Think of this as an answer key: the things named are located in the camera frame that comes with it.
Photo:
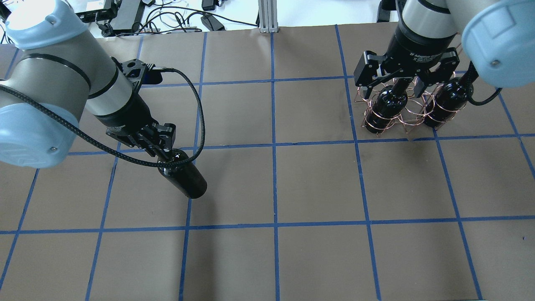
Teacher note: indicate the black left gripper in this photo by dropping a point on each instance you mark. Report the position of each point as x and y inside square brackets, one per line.
[125, 113]

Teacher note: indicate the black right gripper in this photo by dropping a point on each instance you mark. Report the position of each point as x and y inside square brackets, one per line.
[413, 49]

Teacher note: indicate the dark wine bottle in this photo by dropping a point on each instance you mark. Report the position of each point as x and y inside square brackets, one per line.
[186, 178]

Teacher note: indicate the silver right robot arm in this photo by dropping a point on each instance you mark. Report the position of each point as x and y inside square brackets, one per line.
[498, 36]

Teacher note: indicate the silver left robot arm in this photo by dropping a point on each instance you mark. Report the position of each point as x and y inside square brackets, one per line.
[64, 69]

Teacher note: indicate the dark bottle in basket front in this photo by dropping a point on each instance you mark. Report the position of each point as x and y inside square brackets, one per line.
[389, 104]

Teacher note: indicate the dark bottle in basket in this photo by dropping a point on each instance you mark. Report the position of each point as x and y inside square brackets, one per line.
[449, 98]
[389, 104]

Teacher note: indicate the dark bottle in basket rear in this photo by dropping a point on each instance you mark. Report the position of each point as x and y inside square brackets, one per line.
[449, 98]

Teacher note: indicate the black power adapter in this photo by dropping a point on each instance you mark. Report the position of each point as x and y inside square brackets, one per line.
[212, 24]

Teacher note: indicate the copper wire wine basket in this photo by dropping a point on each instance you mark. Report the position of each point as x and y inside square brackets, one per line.
[413, 114]

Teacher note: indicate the aluminium frame post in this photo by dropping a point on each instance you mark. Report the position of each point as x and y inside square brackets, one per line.
[268, 17]

